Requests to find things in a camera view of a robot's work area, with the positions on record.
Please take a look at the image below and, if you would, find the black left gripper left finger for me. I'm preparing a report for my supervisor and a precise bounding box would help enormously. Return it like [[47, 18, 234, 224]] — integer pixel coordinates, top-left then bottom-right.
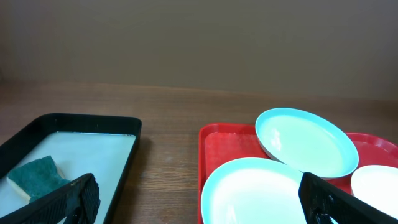
[[1, 173, 101, 224]]

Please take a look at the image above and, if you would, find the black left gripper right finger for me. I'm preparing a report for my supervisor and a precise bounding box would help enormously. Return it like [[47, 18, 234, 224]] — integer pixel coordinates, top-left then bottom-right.
[[298, 172, 397, 224]]

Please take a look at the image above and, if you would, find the green yellow scrubbing sponge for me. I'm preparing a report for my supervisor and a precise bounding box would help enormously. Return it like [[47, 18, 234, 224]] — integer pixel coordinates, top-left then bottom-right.
[[7, 156, 70, 203]]

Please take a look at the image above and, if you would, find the white plate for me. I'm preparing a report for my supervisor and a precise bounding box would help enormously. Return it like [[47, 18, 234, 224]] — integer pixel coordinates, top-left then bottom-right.
[[351, 165, 397, 219]]

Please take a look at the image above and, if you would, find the black rectangular water tray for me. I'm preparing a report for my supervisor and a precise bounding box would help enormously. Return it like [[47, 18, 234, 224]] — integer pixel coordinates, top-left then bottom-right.
[[1, 113, 142, 223]]

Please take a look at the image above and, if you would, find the red plastic serving tray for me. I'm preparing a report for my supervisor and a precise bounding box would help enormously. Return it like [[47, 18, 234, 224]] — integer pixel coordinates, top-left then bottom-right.
[[198, 123, 397, 224]]

